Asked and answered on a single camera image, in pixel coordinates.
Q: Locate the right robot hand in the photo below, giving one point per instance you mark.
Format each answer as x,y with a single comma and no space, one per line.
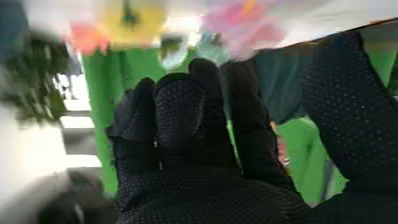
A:
196,186

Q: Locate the person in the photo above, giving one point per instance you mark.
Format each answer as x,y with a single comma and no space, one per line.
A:
279,83

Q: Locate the orange flower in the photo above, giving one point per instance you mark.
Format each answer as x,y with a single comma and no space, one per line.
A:
87,38

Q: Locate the yellow flower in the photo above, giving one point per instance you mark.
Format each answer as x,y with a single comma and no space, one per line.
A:
134,30

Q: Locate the pink flower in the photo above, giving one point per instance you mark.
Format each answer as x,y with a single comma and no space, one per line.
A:
246,26

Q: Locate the white sheet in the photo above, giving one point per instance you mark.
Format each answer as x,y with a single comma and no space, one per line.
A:
331,15

